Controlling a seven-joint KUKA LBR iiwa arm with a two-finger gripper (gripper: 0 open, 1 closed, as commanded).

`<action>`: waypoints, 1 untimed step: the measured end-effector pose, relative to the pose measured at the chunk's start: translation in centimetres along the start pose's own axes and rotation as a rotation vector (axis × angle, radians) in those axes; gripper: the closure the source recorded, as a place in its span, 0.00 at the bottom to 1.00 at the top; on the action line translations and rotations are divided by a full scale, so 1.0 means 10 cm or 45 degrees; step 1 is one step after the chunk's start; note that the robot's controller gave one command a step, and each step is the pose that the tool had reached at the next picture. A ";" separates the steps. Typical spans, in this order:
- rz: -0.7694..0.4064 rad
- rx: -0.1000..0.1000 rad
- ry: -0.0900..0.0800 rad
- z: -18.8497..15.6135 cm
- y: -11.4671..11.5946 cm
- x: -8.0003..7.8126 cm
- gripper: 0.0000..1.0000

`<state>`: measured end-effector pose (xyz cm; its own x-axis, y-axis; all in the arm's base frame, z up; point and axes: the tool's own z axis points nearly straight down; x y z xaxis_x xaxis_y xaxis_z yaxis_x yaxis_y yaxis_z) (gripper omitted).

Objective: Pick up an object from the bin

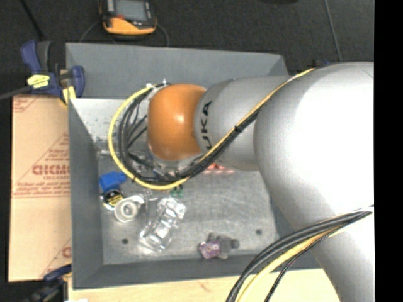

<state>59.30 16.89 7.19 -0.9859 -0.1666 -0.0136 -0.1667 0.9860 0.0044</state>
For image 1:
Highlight grey metal bin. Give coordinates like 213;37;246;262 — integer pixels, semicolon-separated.
65;42;322;289

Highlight black and yellow round thing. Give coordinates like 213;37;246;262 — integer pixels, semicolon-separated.
101;189;124;211

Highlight clear plastic bottle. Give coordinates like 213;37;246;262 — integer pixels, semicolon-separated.
138;196;188;253

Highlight blue plastic toy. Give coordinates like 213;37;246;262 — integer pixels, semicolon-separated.
98;171;127;195

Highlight purple and grey toy animal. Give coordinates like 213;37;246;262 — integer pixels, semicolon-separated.
198;232;241;260

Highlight red small thing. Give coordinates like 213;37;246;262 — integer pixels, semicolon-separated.
201;162;236;175

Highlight clear glass cup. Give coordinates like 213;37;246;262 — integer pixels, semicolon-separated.
114;194;146;223

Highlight brown cardboard board, red print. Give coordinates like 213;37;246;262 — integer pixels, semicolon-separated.
8;94;73;283

